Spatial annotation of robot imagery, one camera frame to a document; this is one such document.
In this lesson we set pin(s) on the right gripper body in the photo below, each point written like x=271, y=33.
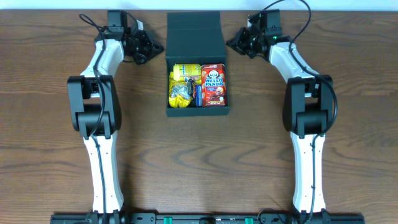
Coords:
x=243, y=41

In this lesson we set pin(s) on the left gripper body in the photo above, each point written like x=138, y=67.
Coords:
x=146, y=46

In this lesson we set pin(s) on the yellow candy canister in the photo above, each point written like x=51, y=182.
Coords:
x=184, y=72

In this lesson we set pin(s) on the black gift box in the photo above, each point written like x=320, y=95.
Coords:
x=194, y=37

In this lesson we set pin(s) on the red Hello Panda box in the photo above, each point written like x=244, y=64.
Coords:
x=213, y=85

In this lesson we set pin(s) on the black Mars candy bar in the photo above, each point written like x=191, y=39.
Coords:
x=192, y=91

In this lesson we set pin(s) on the yellow snack pouch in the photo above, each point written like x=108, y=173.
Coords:
x=178, y=93

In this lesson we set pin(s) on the blue Eclipse mint tin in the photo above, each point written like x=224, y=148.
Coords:
x=198, y=98

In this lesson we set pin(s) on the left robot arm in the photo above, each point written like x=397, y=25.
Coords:
x=95, y=108

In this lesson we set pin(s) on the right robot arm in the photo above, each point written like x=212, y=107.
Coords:
x=309, y=109

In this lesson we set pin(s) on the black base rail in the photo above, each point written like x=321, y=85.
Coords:
x=270, y=218

